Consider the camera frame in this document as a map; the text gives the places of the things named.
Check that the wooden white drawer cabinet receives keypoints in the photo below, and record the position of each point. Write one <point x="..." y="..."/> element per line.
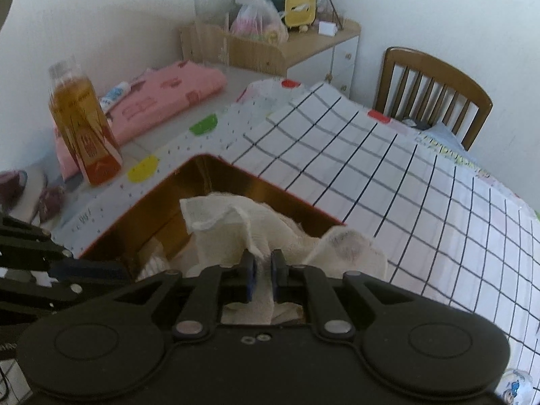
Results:
<point x="291" y="50"/>

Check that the blue cushion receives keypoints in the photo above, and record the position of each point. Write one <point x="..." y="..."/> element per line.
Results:
<point x="426" y="128"/>

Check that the yellow tissue box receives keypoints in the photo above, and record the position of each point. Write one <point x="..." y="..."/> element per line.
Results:
<point x="300" y="8"/>

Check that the pink folded cloth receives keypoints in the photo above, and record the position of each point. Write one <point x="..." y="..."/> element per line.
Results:
<point x="160" y="97"/>

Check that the dark purple object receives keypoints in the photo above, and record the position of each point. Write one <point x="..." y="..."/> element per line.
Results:
<point x="29" y="196"/>

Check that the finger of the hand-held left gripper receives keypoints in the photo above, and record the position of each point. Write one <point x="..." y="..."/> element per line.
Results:
<point x="29" y="236"/>
<point x="80" y="269"/>

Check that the checked white tablecloth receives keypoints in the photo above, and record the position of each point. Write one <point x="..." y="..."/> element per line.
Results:
<point x="177" y="152"/>

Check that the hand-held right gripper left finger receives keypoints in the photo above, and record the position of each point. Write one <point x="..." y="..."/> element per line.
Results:
<point x="252" y="279"/>

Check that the white gauze cloth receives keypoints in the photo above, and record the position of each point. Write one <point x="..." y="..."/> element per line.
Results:
<point x="253" y="228"/>

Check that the pink plastic bag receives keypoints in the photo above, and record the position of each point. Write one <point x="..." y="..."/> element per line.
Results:
<point x="258" y="20"/>

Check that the orange liquid plastic bottle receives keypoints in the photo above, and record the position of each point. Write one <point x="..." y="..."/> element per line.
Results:
<point x="82" y="126"/>

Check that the wooden chair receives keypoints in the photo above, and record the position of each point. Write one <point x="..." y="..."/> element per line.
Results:
<point x="430" y="88"/>

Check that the black checked white cloth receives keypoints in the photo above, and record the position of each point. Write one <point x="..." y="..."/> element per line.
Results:
<point x="422" y="202"/>

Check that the small white card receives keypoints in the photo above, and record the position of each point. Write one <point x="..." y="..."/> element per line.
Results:
<point x="328" y="28"/>

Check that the blue cartoon plastic bag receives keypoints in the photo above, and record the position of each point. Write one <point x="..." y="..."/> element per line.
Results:
<point x="517" y="386"/>

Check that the white toothpaste tube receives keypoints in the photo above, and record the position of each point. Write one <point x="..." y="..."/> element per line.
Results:
<point x="114" y="97"/>

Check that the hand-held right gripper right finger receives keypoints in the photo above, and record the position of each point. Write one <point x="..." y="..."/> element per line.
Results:
<point x="275" y="279"/>

